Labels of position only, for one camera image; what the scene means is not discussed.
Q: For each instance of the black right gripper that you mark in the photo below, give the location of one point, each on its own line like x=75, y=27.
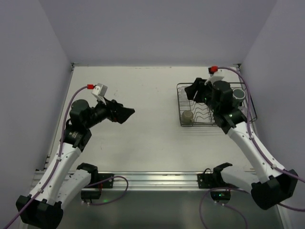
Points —
x=200, y=87

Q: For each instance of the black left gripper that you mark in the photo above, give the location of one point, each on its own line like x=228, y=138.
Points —
x=114, y=111

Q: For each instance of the clear plastic glass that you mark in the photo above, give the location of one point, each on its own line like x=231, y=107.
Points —
x=182, y=95
x=245, y=110

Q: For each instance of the beige ceramic cup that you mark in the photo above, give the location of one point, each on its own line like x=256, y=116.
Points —
x=187, y=117

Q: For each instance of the grey ceramic mug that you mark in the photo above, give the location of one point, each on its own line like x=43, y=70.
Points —
x=239, y=96

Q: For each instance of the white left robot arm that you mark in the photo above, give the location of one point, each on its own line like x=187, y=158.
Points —
x=44, y=206

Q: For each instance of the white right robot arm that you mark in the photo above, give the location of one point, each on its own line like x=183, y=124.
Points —
x=272, y=183

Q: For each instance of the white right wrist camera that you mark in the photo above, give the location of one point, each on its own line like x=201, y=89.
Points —
x=214, y=77

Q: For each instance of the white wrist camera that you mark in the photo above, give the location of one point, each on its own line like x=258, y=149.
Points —
x=214, y=77
x=99, y=92

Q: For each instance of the black wire dish rack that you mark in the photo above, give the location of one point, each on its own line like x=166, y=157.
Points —
x=198, y=114

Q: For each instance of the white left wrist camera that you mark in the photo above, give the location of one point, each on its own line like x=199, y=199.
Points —
x=99, y=92

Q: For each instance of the aluminium mounting rail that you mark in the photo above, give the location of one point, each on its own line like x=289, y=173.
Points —
x=137, y=181

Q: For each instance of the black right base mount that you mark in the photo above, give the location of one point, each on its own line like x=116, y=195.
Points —
x=212, y=179

